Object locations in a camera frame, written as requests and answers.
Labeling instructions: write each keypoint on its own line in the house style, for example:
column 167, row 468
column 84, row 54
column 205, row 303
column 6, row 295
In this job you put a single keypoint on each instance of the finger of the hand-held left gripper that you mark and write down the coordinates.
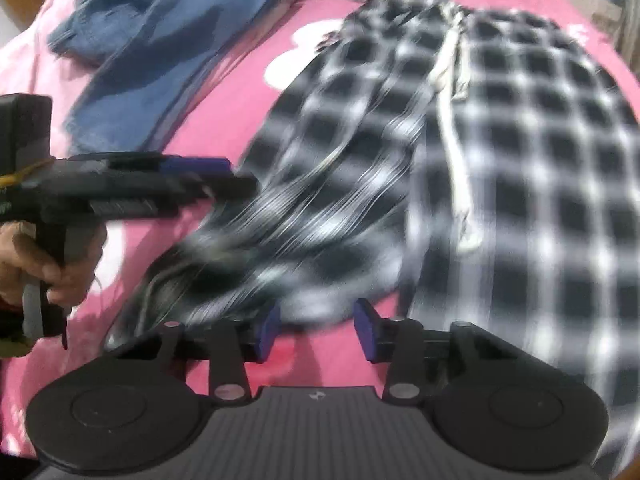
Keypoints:
column 220, row 185

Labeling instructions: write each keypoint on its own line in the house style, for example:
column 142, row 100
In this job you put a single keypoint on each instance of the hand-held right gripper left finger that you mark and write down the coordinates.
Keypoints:
column 267, row 335

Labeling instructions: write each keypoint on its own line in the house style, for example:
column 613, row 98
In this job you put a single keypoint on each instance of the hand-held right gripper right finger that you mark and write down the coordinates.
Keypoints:
column 365, row 332

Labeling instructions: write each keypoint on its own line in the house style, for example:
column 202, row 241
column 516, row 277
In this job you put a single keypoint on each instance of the black white plaid pants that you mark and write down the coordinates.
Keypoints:
column 525, row 160

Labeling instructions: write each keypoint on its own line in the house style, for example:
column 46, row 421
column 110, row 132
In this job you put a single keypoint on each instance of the person's left hand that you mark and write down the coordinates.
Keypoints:
column 75, row 275

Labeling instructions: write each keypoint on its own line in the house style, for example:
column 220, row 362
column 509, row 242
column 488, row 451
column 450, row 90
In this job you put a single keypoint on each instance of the pink floral blanket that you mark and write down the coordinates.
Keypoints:
column 225, row 95

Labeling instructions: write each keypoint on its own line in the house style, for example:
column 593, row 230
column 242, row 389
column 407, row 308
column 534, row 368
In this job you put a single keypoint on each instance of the blue jeans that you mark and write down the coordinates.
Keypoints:
column 165, row 45

